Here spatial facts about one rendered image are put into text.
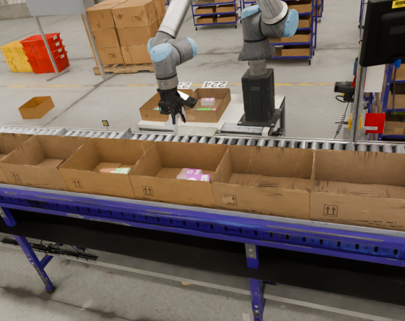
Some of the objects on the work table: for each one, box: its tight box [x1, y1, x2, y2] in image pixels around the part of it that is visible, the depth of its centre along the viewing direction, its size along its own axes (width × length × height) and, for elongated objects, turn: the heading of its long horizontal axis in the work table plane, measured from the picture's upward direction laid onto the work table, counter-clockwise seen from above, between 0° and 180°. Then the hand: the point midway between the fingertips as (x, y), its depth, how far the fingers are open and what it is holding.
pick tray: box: [139, 89, 193, 122], centre depth 277 cm, size 28×38×10 cm
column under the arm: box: [237, 68, 283, 127], centre depth 239 cm, size 26×26×33 cm
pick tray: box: [181, 88, 231, 123], centre depth 267 cm, size 28×38×10 cm
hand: (181, 127), depth 160 cm, fingers open, 10 cm apart
